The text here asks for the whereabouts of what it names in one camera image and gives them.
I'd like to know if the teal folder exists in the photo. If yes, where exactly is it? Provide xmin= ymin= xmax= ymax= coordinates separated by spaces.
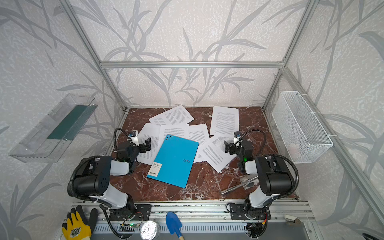
xmin=147 ymin=135 xmax=199 ymax=188

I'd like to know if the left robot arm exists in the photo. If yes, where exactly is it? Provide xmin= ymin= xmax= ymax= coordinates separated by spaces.
xmin=67 ymin=138 xmax=152 ymax=213

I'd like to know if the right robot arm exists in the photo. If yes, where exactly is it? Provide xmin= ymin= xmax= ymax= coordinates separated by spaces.
xmin=221 ymin=141 xmax=300 ymax=211

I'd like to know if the green circuit board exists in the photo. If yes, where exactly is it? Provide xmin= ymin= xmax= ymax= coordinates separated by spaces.
xmin=119 ymin=223 xmax=142 ymax=233

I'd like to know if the blue trowel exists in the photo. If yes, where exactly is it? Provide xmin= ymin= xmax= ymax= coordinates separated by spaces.
xmin=166 ymin=212 xmax=184 ymax=240

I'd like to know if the silver round can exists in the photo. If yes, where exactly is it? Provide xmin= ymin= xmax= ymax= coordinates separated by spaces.
xmin=140 ymin=221 xmax=161 ymax=240

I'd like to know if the yellow black glove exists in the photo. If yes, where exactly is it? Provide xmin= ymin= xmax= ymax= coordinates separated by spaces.
xmin=62 ymin=205 xmax=99 ymax=240

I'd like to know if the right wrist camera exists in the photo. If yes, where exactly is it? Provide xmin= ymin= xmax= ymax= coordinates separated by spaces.
xmin=234 ymin=131 xmax=243 ymax=143

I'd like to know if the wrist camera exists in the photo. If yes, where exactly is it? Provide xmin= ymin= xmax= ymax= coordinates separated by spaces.
xmin=127 ymin=130 xmax=140 ymax=146
xmin=234 ymin=131 xmax=243 ymax=143

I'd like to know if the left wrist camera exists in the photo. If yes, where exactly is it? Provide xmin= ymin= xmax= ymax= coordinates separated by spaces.
xmin=127 ymin=130 xmax=140 ymax=146

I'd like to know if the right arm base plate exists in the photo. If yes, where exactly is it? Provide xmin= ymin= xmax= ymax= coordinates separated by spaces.
xmin=227 ymin=202 xmax=272 ymax=221

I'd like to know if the white wire basket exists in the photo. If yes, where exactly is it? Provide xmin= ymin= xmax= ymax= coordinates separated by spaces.
xmin=272 ymin=91 xmax=333 ymax=164

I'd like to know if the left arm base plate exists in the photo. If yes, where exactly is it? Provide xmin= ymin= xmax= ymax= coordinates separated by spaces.
xmin=109 ymin=204 xmax=152 ymax=221

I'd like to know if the aluminium frame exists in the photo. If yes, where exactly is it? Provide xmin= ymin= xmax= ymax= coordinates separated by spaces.
xmin=59 ymin=1 xmax=384 ymax=223

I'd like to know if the clear plastic wall tray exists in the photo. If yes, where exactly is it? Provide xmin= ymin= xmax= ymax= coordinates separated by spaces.
xmin=9 ymin=94 xmax=98 ymax=163

